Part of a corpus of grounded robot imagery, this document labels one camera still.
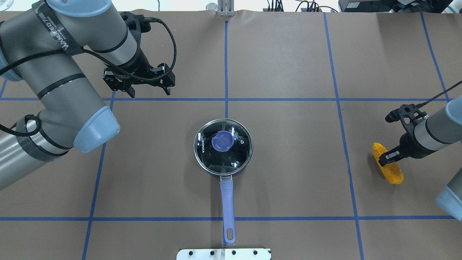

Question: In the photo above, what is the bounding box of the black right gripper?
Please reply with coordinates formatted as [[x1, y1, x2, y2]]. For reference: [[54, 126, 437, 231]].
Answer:
[[378, 133, 428, 167]]

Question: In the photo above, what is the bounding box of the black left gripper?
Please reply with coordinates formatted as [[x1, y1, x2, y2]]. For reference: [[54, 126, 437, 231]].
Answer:
[[103, 54, 175, 98]]

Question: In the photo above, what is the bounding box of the yellow toy corn cob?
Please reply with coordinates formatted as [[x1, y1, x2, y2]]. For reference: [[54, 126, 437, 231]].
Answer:
[[372, 143, 404, 185]]

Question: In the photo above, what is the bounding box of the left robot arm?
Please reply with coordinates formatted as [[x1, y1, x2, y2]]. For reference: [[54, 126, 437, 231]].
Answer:
[[1, 0, 175, 189]]

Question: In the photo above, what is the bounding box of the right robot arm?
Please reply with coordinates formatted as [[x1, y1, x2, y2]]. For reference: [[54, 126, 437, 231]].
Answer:
[[372, 97, 462, 184]]

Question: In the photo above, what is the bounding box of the glass pot lid purple knob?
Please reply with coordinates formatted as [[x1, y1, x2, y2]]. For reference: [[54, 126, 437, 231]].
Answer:
[[194, 118, 253, 176]]

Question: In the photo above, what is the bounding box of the brown paper table cover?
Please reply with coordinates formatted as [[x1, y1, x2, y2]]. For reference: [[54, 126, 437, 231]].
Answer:
[[1, 10, 461, 260]]

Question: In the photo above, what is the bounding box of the black monitor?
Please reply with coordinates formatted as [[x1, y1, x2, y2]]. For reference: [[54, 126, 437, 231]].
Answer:
[[338, 0, 453, 13]]

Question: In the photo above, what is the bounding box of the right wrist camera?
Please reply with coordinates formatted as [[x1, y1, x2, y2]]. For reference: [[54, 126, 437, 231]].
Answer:
[[385, 103, 429, 134]]

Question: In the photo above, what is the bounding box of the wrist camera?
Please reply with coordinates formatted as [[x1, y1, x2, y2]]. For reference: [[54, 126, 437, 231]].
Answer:
[[385, 103, 429, 134], [120, 12, 151, 39]]

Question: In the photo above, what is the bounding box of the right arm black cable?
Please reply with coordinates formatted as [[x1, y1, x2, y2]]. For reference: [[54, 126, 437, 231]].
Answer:
[[415, 80, 462, 108]]

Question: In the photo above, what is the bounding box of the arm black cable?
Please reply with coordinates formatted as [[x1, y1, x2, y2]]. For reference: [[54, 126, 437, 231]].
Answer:
[[415, 80, 462, 108], [0, 16, 177, 137]]

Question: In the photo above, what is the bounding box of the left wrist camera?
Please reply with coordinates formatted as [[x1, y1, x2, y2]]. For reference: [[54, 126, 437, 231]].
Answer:
[[120, 12, 151, 39]]

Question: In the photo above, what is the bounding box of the dark blue saucepan purple handle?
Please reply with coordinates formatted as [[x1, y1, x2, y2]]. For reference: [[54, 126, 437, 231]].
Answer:
[[194, 118, 253, 245]]

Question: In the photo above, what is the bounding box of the aluminium frame post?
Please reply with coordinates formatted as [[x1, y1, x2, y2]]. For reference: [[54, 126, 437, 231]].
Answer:
[[217, 0, 235, 17]]

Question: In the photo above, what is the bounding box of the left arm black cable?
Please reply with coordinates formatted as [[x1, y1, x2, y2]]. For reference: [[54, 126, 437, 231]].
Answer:
[[0, 16, 177, 137]]

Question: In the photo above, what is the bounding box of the black cable hub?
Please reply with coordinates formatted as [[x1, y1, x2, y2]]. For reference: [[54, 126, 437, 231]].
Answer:
[[295, 0, 322, 13]]

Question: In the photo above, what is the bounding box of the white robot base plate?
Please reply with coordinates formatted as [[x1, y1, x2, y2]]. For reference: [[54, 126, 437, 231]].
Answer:
[[176, 248, 272, 260]]

